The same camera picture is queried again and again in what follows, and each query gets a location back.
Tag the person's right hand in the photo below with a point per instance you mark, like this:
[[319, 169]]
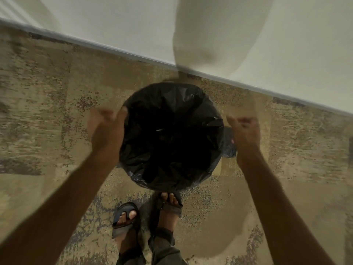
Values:
[[248, 140]]

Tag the person's left hand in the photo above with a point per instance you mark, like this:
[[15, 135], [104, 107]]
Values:
[[106, 135]]

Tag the person's right thumb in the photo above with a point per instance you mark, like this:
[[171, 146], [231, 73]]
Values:
[[233, 122]]

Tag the person's left thumb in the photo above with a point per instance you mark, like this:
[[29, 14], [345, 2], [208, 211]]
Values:
[[123, 115]]

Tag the black plastic trash bag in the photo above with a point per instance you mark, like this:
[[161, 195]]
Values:
[[171, 135]]

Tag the person's right forearm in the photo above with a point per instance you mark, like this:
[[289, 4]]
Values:
[[275, 206]]

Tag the person's left forearm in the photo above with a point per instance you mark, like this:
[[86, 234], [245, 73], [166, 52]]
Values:
[[63, 206]]

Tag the grey skirting board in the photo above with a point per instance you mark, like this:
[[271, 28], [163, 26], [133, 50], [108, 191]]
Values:
[[138, 55]]

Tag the person's right foot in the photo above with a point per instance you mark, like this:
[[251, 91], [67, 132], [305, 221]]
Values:
[[168, 200]]

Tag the person's foot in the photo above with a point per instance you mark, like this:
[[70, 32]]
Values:
[[129, 216], [168, 200]]

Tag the person's left foot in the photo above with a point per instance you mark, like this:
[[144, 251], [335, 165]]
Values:
[[129, 216]]

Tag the person's left blue sandal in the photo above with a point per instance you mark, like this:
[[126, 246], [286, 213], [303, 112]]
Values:
[[124, 218]]

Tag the person's right dark sandal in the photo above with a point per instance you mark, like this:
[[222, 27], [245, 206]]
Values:
[[171, 209]]

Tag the person's right trouser leg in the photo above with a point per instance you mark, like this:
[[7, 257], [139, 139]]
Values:
[[164, 248]]

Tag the person's trouser leg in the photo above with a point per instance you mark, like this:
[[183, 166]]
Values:
[[164, 248], [131, 258]]

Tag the person's left trouser leg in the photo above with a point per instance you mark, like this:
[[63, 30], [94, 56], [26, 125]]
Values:
[[131, 258]]

